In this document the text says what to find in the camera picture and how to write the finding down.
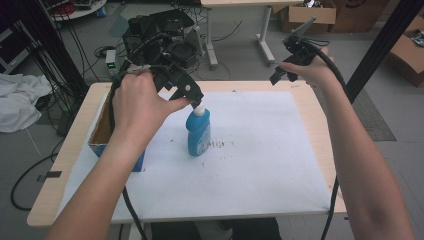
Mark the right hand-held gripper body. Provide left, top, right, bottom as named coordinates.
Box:
left=281, top=15, right=322, bottom=68

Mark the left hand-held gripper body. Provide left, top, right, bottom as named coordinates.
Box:
left=121, top=8, right=196, bottom=92

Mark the blue bottle with white cap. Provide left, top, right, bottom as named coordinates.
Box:
left=185, top=102, right=212, bottom=158

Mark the person's right hand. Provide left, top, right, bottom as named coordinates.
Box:
left=278, top=46, right=338, bottom=92

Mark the person's left hand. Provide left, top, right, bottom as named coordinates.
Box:
left=110, top=64, right=194, bottom=148

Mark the brown cardboard box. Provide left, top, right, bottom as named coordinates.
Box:
left=272, top=0, right=338, bottom=34
left=384, top=14, right=424, bottom=89

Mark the grey power adapter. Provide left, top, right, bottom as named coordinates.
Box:
left=104, top=49, right=118, bottom=78

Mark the round white table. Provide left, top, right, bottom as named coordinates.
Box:
left=41, top=0, right=108, bottom=22

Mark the cardboard box with blue side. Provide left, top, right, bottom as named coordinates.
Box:
left=87, top=92, right=146, bottom=173

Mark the grey floor mat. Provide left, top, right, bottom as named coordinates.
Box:
left=351, top=87, right=398, bottom=143

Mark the white cloth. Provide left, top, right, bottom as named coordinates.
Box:
left=0, top=72, right=54, bottom=134

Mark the black tape strip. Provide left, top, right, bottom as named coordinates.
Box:
left=36, top=170, right=63, bottom=183

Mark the white desk frame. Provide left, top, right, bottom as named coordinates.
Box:
left=199, top=0, right=305, bottom=70

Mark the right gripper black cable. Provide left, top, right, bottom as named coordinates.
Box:
left=311, top=43, right=350, bottom=240

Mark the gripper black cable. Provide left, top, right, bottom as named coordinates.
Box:
left=311, top=43, right=350, bottom=240
left=108, top=65, right=149, bottom=240

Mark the black metal post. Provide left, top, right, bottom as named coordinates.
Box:
left=345, top=0, right=424, bottom=105

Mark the black stand with cables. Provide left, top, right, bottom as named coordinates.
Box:
left=13, top=0, right=90, bottom=101

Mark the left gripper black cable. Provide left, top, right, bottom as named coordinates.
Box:
left=108, top=65, right=149, bottom=240

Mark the black floor cable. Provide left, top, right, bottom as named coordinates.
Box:
left=9, top=139, right=66, bottom=212

